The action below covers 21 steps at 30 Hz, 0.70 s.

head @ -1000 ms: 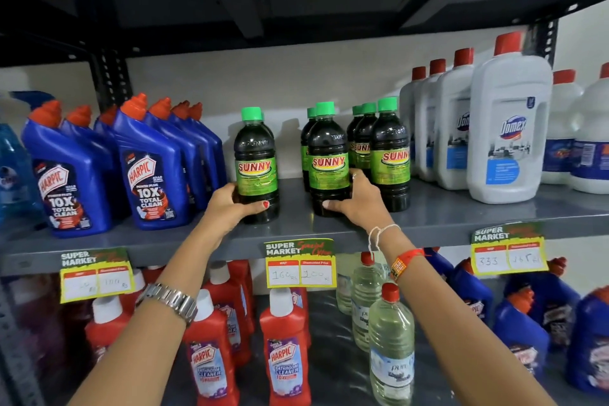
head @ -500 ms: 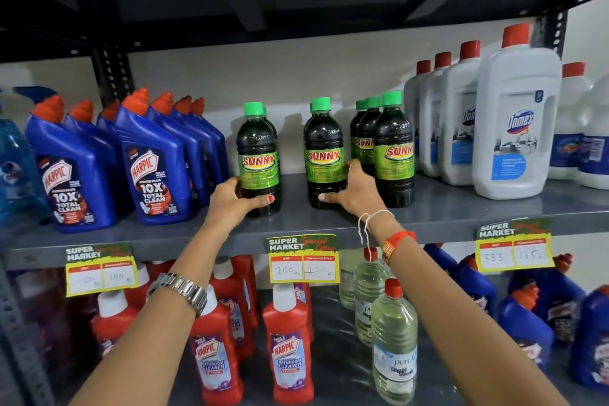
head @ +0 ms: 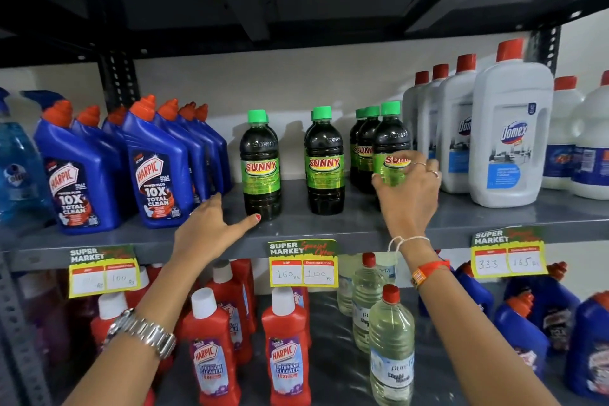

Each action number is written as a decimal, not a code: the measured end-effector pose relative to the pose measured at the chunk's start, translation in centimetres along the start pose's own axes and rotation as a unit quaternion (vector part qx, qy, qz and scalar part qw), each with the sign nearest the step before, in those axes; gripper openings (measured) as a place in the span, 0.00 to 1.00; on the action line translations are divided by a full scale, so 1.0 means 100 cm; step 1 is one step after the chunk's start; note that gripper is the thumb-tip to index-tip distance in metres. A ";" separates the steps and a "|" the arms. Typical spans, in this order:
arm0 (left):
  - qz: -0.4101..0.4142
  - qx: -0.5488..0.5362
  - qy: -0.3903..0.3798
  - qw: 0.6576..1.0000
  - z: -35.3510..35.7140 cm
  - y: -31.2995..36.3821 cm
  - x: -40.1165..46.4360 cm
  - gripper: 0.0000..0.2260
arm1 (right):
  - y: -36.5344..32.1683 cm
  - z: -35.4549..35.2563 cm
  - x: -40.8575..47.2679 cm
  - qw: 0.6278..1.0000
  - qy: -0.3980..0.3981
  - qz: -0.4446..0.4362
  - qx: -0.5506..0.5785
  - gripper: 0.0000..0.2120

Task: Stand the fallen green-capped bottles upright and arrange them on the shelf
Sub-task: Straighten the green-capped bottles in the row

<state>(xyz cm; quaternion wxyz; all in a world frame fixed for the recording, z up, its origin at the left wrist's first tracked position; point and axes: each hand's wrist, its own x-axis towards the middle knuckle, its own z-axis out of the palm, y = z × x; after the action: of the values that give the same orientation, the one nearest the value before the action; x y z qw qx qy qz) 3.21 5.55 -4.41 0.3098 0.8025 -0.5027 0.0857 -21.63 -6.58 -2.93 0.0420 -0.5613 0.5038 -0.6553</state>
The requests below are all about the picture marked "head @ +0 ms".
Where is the row of blue toilet cleaners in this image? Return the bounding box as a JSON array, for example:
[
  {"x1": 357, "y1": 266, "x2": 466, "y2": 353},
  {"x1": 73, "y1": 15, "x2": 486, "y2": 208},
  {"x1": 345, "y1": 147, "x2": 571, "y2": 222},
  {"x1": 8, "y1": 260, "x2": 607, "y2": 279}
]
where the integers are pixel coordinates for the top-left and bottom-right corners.
[{"x1": 33, "y1": 95, "x2": 234, "y2": 235}]

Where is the dark green-capped cleaner bottle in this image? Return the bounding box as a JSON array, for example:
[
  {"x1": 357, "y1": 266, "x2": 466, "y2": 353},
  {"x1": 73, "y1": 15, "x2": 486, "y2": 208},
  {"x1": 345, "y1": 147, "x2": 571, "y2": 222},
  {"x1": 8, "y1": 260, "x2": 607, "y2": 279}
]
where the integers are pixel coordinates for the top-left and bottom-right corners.
[
  {"x1": 349, "y1": 108, "x2": 368, "y2": 186},
  {"x1": 356, "y1": 105, "x2": 382, "y2": 195},
  {"x1": 239, "y1": 109, "x2": 283, "y2": 222},
  {"x1": 372, "y1": 101, "x2": 411, "y2": 188},
  {"x1": 304, "y1": 106, "x2": 346, "y2": 216}
]

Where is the person's left hand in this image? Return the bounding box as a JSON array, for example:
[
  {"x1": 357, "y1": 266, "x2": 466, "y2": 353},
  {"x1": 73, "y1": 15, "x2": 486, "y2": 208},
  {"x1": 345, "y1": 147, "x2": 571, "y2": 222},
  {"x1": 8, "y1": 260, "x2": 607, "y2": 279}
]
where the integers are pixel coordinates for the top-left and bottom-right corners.
[{"x1": 171, "y1": 192, "x2": 262, "y2": 273}]

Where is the person's left forearm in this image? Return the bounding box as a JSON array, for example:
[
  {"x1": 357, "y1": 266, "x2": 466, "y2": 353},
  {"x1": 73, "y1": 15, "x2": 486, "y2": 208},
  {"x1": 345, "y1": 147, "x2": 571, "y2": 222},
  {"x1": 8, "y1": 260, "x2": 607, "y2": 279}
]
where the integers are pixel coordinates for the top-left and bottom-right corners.
[{"x1": 62, "y1": 252, "x2": 213, "y2": 406}]

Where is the silver metal wrist watch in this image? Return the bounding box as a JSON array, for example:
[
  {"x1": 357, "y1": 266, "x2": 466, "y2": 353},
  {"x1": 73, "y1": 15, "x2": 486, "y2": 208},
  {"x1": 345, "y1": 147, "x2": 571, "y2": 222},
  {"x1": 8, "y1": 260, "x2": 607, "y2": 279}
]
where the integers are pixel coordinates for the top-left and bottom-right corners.
[{"x1": 102, "y1": 308, "x2": 177, "y2": 360}]

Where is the blue glass cleaner spray bottle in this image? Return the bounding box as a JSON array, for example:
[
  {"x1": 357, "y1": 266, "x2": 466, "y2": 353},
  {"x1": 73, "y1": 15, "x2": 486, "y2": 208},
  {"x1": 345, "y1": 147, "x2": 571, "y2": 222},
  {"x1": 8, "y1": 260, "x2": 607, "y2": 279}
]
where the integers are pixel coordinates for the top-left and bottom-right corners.
[{"x1": 0, "y1": 87, "x2": 54, "y2": 226}]

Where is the person's right hand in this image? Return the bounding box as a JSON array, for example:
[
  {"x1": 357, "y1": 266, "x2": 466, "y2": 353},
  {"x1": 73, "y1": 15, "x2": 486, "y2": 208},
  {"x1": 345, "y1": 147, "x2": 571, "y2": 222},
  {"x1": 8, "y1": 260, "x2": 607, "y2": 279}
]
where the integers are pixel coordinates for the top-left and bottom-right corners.
[{"x1": 371, "y1": 150, "x2": 443, "y2": 242}]

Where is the group of red bathroom cleaners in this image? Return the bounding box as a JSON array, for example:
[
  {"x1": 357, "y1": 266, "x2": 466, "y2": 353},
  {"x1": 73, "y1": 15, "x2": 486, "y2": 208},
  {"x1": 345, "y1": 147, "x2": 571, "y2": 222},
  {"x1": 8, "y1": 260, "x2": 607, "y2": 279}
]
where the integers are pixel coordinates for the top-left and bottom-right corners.
[{"x1": 89, "y1": 258, "x2": 313, "y2": 406}]

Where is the row of white cleaner bottles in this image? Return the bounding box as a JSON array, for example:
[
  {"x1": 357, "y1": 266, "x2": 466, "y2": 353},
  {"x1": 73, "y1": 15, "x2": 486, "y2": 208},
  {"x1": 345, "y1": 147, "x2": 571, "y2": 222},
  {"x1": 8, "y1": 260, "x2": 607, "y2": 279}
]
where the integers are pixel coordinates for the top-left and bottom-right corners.
[{"x1": 402, "y1": 38, "x2": 609, "y2": 209}]

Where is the purple cleaner bottle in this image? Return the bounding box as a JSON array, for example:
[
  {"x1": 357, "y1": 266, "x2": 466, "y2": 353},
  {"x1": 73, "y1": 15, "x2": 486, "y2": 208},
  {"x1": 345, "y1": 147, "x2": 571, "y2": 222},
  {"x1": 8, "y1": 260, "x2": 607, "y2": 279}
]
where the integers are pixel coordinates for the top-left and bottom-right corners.
[{"x1": 18, "y1": 272, "x2": 73, "y2": 366}]

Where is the yellow green-topped price tag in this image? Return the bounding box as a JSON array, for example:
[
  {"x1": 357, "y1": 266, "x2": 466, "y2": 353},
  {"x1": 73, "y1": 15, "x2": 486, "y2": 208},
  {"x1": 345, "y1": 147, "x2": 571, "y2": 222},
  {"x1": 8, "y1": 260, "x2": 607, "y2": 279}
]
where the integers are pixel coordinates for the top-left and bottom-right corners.
[
  {"x1": 68, "y1": 244, "x2": 141, "y2": 300},
  {"x1": 470, "y1": 227, "x2": 549, "y2": 279},
  {"x1": 267, "y1": 239, "x2": 340, "y2": 289}
]

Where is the blue orange-capped cleaner bottle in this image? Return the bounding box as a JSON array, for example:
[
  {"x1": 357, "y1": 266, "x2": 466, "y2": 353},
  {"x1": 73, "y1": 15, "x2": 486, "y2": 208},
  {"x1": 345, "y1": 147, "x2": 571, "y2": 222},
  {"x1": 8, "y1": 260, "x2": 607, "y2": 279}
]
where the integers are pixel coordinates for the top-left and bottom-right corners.
[
  {"x1": 494, "y1": 291, "x2": 551, "y2": 381},
  {"x1": 453, "y1": 261, "x2": 496, "y2": 321},
  {"x1": 503, "y1": 261, "x2": 581, "y2": 354},
  {"x1": 563, "y1": 291, "x2": 609, "y2": 402}
]

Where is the person's right forearm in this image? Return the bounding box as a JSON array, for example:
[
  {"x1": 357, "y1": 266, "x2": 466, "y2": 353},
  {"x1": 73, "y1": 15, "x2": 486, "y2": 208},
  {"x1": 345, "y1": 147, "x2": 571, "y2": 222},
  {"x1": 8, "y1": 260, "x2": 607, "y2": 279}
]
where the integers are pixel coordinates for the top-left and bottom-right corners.
[{"x1": 397, "y1": 241, "x2": 563, "y2": 406}]

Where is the orange wristband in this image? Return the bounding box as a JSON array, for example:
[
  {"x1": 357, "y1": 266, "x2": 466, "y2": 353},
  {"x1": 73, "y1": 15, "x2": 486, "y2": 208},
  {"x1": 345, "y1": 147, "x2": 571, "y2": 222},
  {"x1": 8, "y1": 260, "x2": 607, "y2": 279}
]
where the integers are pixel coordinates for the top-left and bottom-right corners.
[{"x1": 411, "y1": 260, "x2": 451, "y2": 290}]

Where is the white thread bracelet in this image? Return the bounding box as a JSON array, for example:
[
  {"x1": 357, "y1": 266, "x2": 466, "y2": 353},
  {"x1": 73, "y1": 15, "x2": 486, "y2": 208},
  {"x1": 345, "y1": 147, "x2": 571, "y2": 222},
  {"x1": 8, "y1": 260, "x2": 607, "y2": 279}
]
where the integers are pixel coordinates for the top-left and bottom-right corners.
[{"x1": 387, "y1": 235, "x2": 432, "y2": 255}]

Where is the clear red-capped liquid bottle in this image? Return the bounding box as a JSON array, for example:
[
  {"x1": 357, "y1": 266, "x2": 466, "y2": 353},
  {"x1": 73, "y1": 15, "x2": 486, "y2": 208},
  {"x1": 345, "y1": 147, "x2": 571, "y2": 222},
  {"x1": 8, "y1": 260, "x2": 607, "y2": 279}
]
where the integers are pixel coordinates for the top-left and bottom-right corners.
[
  {"x1": 336, "y1": 253, "x2": 362, "y2": 317},
  {"x1": 376, "y1": 251, "x2": 398, "y2": 285},
  {"x1": 351, "y1": 252, "x2": 389, "y2": 354},
  {"x1": 368, "y1": 284, "x2": 416, "y2": 406}
]

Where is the grey metal shelving rack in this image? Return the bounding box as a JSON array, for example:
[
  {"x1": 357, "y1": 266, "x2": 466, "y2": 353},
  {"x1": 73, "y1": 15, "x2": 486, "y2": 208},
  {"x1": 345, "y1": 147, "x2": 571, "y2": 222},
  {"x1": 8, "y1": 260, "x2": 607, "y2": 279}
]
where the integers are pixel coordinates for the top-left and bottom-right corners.
[{"x1": 0, "y1": 0, "x2": 609, "y2": 406}]

